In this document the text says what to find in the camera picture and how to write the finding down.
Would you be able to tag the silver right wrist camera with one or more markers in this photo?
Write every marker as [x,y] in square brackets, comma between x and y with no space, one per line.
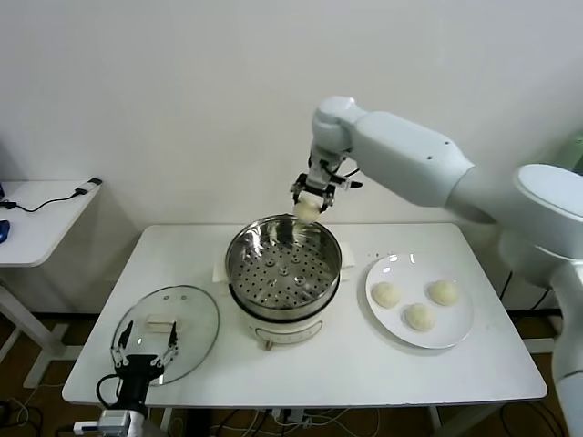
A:
[348,183]

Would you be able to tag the white electric cooker base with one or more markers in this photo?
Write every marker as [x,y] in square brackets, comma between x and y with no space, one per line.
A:
[291,330]

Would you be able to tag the white side desk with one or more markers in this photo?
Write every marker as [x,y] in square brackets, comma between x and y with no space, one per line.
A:
[45,236]

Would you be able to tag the white steamed baozi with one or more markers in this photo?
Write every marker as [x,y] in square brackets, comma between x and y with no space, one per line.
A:
[307,208]
[387,295]
[419,316]
[444,292]

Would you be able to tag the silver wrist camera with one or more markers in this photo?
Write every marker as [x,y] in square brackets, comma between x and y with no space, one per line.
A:
[348,183]
[116,421]

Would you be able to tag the white power strip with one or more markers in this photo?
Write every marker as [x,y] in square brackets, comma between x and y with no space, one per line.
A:
[291,415]

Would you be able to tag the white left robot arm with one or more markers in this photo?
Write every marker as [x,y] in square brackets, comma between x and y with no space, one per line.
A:
[142,425]

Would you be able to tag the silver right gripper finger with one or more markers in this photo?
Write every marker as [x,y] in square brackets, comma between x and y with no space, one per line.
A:
[330,196]
[297,187]

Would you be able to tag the perforated steel steamer basket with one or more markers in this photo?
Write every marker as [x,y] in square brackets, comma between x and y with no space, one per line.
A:
[282,273]

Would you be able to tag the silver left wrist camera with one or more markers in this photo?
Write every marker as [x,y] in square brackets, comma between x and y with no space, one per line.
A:
[116,421]

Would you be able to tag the blue computer mouse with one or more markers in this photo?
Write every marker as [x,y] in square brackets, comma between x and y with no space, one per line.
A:
[3,231]

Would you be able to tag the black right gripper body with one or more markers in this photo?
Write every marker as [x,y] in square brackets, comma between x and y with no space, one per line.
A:
[321,175]

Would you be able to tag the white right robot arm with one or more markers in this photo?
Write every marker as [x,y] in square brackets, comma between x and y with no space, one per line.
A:
[410,150]

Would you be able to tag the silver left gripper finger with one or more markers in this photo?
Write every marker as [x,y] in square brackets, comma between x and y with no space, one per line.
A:
[124,339]
[173,339]

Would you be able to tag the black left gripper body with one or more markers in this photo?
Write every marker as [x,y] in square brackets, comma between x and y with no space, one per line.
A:
[136,368]

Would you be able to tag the white round plate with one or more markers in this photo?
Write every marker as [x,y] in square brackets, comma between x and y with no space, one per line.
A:
[410,273]

